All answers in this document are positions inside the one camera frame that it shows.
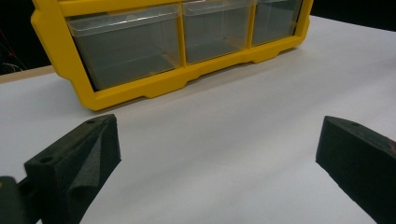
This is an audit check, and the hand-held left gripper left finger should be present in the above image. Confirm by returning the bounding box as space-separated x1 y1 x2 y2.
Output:
23 113 122 224

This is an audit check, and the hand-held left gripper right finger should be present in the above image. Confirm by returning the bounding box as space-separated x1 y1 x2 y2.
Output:
315 115 396 224

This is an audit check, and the clear plastic drawer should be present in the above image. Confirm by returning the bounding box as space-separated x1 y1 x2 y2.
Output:
181 0 257 65
65 3 182 91
251 0 304 47

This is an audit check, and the yellow drawer organizer cabinet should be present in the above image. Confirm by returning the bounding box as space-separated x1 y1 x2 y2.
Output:
30 0 315 112

